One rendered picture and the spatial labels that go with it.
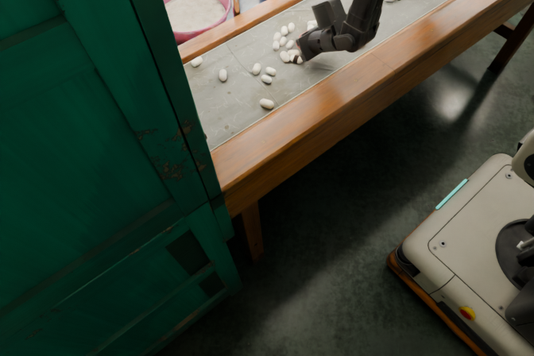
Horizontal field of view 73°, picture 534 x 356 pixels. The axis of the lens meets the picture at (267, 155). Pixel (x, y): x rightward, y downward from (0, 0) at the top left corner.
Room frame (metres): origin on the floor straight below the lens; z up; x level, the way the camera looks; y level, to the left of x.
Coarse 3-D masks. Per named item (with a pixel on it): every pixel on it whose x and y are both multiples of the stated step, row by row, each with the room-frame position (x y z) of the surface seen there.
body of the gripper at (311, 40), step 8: (312, 32) 0.78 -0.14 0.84; (320, 32) 0.75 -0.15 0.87; (296, 40) 0.76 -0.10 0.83; (304, 40) 0.76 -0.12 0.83; (312, 40) 0.75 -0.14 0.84; (304, 48) 0.74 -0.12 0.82; (312, 48) 0.74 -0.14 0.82; (320, 48) 0.72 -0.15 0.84; (304, 56) 0.73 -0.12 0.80; (312, 56) 0.74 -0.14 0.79
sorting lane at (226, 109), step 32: (320, 0) 1.05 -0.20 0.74; (352, 0) 1.04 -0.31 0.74; (384, 0) 1.03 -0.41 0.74; (416, 0) 1.02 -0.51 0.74; (256, 32) 0.91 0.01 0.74; (288, 32) 0.90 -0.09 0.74; (384, 32) 0.88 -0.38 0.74; (224, 64) 0.78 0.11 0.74; (288, 64) 0.76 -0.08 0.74; (320, 64) 0.76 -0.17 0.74; (224, 96) 0.66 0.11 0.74; (256, 96) 0.65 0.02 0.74; (288, 96) 0.65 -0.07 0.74; (224, 128) 0.55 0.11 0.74
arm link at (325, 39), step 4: (324, 28) 0.72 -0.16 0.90; (328, 28) 0.71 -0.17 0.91; (332, 28) 0.71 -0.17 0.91; (324, 32) 0.73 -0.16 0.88; (328, 32) 0.72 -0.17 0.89; (332, 32) 0.70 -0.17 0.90; (324, 36) 0.72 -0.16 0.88; (328, 36) 0.71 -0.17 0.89; (332, 36) 0.70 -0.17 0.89; (320, 40) 0.72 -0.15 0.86; (324, 40) 0.71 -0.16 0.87; (328, 40) 0.70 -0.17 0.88; (332, 40) 0.69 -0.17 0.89; (320, 44) 0.71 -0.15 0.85; (324, 44) 0.70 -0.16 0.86; (328, 44) 0.69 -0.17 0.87; (332, 44) 0.68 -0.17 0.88; (324, 48) 0.70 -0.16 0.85; (328, 48) 0.69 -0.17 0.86; (332, 48) 0.68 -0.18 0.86; (336, 48) 0.68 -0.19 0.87
